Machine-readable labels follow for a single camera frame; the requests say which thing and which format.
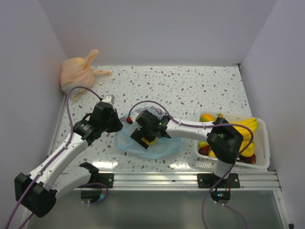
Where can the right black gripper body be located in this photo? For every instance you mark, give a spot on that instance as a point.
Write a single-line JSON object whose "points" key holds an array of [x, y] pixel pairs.
{"points": [[149, 130]]}

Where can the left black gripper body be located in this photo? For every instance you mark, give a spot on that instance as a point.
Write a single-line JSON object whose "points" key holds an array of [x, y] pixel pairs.
{"points": [[112, 124]]}

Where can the blue printed plastic bag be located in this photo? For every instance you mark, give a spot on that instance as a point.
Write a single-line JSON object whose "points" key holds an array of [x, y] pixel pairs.
{"points": [[162, 148]]}

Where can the large yellow banana bunch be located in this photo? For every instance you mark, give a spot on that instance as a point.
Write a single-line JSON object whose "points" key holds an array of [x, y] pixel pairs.
{"points": [[250, 123]]}

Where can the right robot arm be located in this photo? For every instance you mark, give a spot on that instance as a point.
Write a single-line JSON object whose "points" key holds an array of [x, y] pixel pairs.
{"points": [[223, 139]]}

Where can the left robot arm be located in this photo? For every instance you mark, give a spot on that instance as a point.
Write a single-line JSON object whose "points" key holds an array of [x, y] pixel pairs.
{"points": [[35, 191]]}

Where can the yellow pear in bag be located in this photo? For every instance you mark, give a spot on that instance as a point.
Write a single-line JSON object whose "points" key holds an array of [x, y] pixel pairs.
{"points": [[147, 142]]}

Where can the orange tied plastic bag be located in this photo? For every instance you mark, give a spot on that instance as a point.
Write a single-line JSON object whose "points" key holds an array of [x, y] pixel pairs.
{"points": [[77, 74]]}

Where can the yellow orange mango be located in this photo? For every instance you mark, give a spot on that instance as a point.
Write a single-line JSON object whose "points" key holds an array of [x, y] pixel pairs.
{"points": [[207, 118]]}

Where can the dark red plum left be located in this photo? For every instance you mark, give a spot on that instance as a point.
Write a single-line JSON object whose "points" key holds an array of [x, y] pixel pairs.
{"points": [[204, 150]]}

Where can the dark red plum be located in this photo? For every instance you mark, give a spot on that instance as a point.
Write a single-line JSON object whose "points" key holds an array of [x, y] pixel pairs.
{"points": [[204, 150], [248, 160]]}

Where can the yellow pear front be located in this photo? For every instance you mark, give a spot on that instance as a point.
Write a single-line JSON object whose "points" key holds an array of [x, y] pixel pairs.
{"points": [[211, 153]]}

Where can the dark red plum right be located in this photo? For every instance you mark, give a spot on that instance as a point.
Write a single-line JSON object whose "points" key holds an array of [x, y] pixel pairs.
{"points": [[248, 160]]}

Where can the white plastic basket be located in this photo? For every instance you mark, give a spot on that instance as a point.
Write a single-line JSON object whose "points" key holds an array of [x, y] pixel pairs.
{"points": [[260, 140]]}

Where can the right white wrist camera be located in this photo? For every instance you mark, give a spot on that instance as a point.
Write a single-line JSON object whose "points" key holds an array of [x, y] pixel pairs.
{"points": [[132, 118]]}

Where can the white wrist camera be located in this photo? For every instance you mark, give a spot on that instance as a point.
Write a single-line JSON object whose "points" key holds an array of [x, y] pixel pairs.
{"points": [[109, 99], [132, 118]]}

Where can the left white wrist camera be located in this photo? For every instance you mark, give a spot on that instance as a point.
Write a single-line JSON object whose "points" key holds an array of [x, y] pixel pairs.
{"points": [[109, 99]]}

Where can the aluminium frame rail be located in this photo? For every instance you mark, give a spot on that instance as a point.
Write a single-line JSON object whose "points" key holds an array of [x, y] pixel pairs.
{"points": [[189, 181]]}

